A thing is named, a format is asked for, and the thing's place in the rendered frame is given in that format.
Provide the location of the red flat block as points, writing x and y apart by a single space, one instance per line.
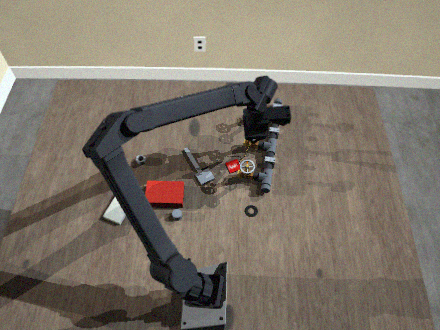
165 193

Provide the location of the red square tag with gold chain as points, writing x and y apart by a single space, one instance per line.
234 165

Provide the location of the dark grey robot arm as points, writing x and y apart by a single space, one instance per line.
167 265

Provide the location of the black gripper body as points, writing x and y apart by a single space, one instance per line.
250 128

